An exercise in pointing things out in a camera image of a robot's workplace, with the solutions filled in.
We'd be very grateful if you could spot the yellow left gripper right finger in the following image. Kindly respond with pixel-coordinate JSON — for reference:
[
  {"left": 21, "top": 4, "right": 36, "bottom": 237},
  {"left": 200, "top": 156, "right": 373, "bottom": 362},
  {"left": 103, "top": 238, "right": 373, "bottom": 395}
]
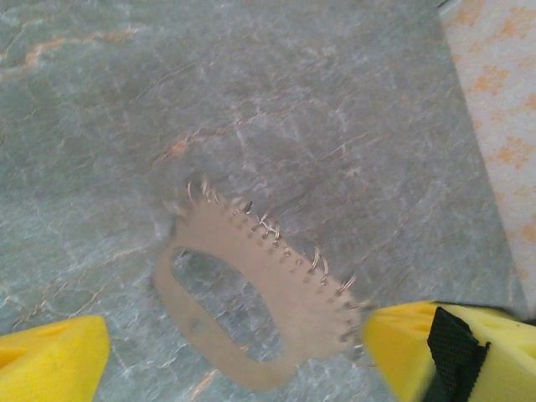
[{"left": 361, "top": 300, "right": 536, "bottom": 402}]

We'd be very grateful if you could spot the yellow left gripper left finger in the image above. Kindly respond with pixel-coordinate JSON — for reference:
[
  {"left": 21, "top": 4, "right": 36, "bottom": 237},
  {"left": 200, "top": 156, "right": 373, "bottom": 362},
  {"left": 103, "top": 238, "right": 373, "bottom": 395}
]
[{"left": 0, "top": 315, "right": 111, "bottom": 402}]

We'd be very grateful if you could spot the metal key plate with rings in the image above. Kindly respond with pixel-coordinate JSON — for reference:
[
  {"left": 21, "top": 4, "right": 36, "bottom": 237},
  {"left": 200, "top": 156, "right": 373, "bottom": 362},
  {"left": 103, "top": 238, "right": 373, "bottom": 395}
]
[{"left": 150, "top": 178, "right": 378, "bottom": 393}]

